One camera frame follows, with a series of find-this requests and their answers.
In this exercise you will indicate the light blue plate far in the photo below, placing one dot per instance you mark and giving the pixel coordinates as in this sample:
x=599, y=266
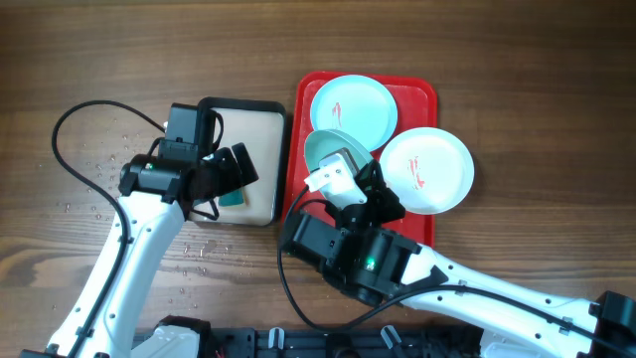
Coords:
x=358, y=106

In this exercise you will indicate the red plastic tray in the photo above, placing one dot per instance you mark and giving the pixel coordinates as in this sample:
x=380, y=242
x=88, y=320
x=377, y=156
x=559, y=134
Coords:
x=416, y=107

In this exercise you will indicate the light green plate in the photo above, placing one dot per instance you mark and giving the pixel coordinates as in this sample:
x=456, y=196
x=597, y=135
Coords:
x=320, y=144

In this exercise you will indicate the green scouring sponge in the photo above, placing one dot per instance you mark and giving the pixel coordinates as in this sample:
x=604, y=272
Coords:
x=234, y=198

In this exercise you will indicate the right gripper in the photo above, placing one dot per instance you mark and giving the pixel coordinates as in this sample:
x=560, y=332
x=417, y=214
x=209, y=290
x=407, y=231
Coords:
x=370, y=179

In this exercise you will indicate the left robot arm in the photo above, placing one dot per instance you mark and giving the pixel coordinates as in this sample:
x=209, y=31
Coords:
x=159, y=190

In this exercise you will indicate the white plate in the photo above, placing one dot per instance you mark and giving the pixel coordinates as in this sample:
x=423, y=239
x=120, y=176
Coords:
x=429, y=169

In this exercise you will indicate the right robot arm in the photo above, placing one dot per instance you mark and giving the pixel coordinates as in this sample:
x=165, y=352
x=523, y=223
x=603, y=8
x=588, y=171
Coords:
x=381, y=268

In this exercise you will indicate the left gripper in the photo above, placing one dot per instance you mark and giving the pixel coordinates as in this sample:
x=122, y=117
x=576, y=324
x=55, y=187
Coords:
x=233, y=177

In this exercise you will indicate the black tray with soapy water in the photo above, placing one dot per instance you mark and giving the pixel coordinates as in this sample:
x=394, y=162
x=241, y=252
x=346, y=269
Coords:
x=260, y=126

